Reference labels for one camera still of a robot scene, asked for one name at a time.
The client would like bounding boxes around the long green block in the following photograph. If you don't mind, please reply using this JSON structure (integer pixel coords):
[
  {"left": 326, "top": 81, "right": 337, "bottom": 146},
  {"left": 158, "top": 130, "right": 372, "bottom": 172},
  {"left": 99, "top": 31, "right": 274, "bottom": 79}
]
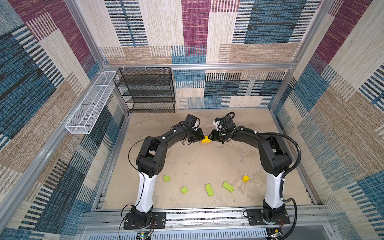
[
  {"left": 205, "top": 184, "right": 214, "bottom": 197},
  {"left": 222, "top": 182, "right": 235, "bottom": 193}
]

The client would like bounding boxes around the natural wood block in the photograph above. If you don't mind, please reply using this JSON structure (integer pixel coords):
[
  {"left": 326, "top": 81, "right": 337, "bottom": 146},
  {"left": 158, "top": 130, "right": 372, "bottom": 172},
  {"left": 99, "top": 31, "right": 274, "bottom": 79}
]
[{"left": 200, "top": 140, "right": 213, "bottom": 145}]

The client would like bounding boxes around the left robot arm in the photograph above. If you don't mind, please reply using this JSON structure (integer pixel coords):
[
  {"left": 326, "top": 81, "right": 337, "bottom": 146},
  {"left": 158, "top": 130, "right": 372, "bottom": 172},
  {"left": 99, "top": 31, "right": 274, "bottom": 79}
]
[{"left": 122, "top": 115, "right": 205, "bottom": 229}]

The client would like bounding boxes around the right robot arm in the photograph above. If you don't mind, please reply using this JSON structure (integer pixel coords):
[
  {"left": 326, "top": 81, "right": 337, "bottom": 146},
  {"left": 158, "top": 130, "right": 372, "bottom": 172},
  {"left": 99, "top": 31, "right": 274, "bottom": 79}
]
[{"left": 208, "top": 127, "right": 302, "bottom": 225}]

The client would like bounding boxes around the yellow cylinder block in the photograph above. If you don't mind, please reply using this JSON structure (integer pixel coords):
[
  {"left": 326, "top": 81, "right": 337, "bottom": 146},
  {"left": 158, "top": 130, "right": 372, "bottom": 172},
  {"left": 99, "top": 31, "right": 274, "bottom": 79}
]
[{"left": 243, "top": 175, "right": 250, "bottom": 183}]

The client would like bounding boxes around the small green block tilted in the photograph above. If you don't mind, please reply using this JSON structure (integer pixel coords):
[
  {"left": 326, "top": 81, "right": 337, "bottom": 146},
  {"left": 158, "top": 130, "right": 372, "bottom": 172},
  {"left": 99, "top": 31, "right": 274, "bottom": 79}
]
[{"left": 181, "top": 186, "right": 189, "bottom": 195}]

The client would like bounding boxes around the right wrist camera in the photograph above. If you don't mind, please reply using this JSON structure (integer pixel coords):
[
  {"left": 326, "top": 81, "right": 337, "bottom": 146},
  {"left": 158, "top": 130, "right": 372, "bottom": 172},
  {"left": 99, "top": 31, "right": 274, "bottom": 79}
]
[{"left": 213, "top": 112, "right": 236, "bottom": 134}]

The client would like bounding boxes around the black mesh wire shelf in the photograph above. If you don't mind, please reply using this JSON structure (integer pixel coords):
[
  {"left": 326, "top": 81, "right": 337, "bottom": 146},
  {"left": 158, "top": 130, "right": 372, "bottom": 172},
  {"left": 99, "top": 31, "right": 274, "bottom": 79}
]
[{"left": 114, "top": 68, "right": 176, "bottom": 114}]

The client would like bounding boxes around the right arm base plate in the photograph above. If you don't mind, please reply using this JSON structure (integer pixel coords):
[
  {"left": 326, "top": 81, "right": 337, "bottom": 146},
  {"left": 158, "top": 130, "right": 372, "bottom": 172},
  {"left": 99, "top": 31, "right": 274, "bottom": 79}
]
[{"left": 243, "top": 208, "right": 294, "bottom": 226}]

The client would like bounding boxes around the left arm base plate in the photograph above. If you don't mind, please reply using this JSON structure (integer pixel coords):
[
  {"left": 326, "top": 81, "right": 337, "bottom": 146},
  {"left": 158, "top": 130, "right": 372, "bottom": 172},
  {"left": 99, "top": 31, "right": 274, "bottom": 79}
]
[{"left": 123, "top": 212, "right": 167, "bottom": 230}]

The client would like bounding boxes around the white mesh wall basket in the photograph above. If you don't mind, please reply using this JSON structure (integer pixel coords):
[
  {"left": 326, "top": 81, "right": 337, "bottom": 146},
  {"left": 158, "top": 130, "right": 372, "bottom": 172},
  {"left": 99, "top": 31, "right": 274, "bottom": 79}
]
[{"left": 65, "top": 72, "right": 117, "bottom": 135}]

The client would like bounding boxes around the aluminium front rail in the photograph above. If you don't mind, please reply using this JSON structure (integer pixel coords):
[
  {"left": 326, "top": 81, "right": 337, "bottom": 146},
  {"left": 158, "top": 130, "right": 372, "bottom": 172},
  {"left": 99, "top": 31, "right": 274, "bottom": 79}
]
[{"left": 75, "top": 205, "right": 341, "bottom": 240}]

